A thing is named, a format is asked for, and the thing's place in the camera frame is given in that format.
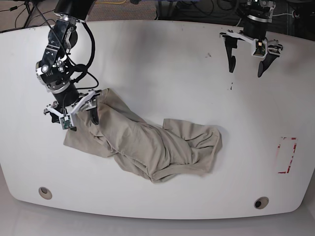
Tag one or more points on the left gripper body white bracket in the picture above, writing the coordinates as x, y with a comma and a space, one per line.
271, 45

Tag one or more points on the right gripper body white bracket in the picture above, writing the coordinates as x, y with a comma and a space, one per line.
85, 102

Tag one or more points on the beige t-shirt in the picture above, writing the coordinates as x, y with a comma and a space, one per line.
156, 153

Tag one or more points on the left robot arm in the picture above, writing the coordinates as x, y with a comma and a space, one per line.
257, 14

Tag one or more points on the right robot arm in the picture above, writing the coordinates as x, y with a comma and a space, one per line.
59, 74

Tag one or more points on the red tape rectangle marking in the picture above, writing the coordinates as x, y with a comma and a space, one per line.
285, 154

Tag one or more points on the black tripod stand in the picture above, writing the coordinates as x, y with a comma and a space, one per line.
30, 8

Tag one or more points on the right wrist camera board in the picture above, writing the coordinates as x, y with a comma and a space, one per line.
66, 122

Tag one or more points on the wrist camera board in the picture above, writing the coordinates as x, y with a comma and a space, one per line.
66, 122
260, 49

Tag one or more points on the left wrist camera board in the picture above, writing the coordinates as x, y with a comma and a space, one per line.
260, 49

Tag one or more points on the left table cable grommet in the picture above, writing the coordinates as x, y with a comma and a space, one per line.
45, 193

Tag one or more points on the table cable grommet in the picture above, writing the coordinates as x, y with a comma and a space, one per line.
45, 193
261, 203

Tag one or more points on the right table cable grommet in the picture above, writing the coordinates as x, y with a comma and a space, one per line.
261, 203

